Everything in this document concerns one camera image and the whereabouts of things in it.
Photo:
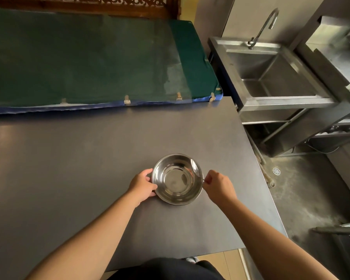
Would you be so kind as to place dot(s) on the person's right forearm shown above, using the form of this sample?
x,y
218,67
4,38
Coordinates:
x,y
275,244

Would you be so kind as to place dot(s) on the grey metal bar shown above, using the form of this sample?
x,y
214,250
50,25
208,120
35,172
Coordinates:
x,y
337,229

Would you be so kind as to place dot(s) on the stainless steel sink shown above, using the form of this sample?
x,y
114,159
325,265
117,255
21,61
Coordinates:
x,y
268,75

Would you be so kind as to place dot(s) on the stainless steel bowl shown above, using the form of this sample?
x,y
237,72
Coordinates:
x,y
177,179

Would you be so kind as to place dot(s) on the green cushioned mat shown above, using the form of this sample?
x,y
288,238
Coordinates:
x,y
99,59

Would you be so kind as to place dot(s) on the person's left hand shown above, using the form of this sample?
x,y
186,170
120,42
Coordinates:
x,y
140,188

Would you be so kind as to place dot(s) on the round floor drain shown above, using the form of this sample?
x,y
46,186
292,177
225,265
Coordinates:
x,y
276,171

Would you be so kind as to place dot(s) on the curved steel faucet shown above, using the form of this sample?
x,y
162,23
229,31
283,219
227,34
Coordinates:
x,y
262,27

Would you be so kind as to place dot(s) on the person's shoe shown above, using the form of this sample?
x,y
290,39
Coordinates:
x,y
191,259

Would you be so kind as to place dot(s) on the person's black clothing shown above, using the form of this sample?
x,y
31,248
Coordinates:
x,y
169,269

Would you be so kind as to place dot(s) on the stainless steel counter unit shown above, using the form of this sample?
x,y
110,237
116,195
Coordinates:
x,y
329,72

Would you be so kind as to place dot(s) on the person's left forearm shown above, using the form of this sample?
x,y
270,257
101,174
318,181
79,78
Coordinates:
x,y
84,242

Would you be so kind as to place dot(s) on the metal glass clip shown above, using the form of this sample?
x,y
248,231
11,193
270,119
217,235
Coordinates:
x,y
127,100
212,97
179,96

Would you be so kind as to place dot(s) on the carved wooden bench frame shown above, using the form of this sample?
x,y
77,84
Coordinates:
x,y
84,5

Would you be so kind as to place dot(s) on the person's right fingers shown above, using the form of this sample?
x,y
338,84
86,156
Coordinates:
x,y
208,179

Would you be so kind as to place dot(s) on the person's left thumb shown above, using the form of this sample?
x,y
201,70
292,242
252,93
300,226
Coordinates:
x,y
148,172

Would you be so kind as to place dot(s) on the person's right hand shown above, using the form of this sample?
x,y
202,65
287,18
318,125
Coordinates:
x,y
220,188

